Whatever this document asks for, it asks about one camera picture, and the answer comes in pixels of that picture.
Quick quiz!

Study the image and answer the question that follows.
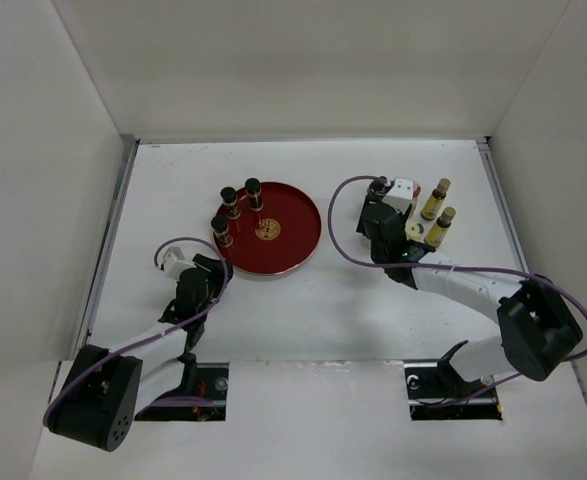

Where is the small black-cap spice bottle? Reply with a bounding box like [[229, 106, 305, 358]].
[[220, 186, 241, 220], [245, 178, 263, 211], [210, 215, 233, 248]]

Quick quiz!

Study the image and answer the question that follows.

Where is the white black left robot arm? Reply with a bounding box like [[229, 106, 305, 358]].
[[43, 254, 233, 452]]

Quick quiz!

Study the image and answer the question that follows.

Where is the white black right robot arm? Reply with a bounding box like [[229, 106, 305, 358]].
[[360, 202, 583, 396]]

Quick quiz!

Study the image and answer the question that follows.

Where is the yellow-cap spice jar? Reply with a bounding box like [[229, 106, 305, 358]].
[[405, 220, 425, 242]]

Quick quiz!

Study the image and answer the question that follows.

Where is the back black-knob spice jar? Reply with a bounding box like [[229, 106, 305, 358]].
[[367, 176, 393, 201]]

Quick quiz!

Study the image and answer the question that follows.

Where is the pink-cap spice jar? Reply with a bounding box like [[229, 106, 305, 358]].
[[411, 181, 421, 207]]

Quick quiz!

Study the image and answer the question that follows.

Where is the back yellow sauce bottle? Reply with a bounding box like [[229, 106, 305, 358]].
[[420, 178, 451, 221]]

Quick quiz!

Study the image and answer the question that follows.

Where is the yellow sauce bottle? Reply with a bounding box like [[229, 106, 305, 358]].
[[424, 207, 456, 248], [420, 178, 451, 221]]

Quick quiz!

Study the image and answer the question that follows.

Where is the front yellow sauce bottle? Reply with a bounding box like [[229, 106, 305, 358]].
[[424, 207, 456, 248]]

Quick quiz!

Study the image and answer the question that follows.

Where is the red round tray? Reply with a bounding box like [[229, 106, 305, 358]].
[[212, 181, 322, 276]]

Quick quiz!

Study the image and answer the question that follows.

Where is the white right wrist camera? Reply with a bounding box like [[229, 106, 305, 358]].
[[382, 177, 417, 216]]

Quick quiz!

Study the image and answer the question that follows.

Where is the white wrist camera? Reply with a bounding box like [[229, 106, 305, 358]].
[[382, 177, 417, 216], [160, 246, 193, 280]]

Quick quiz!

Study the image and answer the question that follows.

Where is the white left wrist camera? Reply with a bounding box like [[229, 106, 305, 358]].
[[160, 246, 193, 280]]

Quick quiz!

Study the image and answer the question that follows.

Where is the right metal table rail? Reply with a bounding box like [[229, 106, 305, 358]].
[[476, 137, 559, 357]]

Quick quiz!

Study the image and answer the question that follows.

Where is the metal table rail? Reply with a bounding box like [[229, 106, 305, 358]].
[[476, 137, 559, 357], [69, 134, 140, 358]]

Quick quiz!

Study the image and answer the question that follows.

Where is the left metal table rail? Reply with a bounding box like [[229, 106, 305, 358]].
[[69, 134, 140, 358]]

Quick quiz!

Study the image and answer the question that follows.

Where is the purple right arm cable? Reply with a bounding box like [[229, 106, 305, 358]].
[[327, 174, 587, 401]]

